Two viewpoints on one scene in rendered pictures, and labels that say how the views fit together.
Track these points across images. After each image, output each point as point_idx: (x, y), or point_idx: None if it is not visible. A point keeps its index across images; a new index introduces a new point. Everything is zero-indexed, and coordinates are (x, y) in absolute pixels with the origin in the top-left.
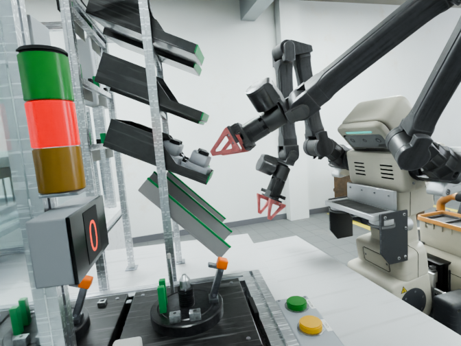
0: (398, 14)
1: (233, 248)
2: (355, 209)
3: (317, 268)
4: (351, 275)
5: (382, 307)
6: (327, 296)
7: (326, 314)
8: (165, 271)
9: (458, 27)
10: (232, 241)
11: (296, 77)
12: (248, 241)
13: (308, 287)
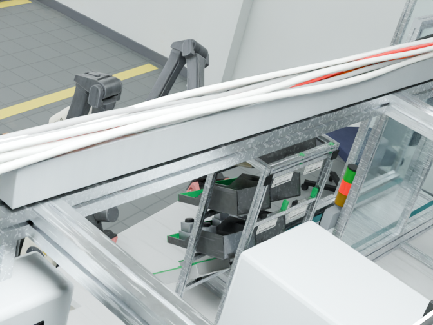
0: (203, 77)
1: (105, 318)
2: None
3: None
4: (120, 238)
5: (155, 229)
6: (157, 249)
7: (178, 248)
8: None
9: (177, 68)
10: (87, 324)
11: (84, 108)
12: (78, 311)
13: (152, 258)
